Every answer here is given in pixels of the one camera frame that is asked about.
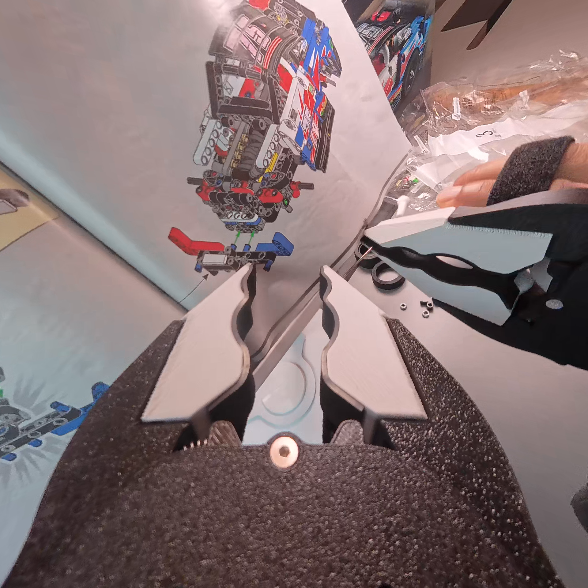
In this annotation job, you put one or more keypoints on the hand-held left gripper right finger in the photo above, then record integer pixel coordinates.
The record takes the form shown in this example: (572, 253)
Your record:
(372, 367)

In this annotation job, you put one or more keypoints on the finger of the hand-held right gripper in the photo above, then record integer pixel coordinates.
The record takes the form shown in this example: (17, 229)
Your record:
(468, 298)
(496, 248)

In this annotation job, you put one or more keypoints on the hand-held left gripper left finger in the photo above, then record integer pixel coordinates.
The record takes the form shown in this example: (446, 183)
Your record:
(197, 367)

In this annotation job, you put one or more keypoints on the grey desk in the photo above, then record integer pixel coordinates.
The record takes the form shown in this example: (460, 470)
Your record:
(482, 413)

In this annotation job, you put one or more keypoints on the person's right hand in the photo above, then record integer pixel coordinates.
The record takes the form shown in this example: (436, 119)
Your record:
(473, 183)

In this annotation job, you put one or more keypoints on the assorted small toy bricks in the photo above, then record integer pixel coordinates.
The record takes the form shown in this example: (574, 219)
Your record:
(425, 313)

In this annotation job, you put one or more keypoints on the black toy tyre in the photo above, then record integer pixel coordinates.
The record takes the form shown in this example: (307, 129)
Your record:
(360, 259)
(379, 281)

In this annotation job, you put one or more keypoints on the white book stand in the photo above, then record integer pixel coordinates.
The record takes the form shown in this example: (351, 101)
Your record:
(285, 390)

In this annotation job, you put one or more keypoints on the clear plastic bags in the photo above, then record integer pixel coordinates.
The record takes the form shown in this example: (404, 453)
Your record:
(505, 115)

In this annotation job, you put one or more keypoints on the black toy set box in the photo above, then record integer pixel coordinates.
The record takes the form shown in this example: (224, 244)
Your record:
(395, 46)

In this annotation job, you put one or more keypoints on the open instruction booklet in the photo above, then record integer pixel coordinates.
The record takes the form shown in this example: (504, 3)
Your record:
(115, 138)

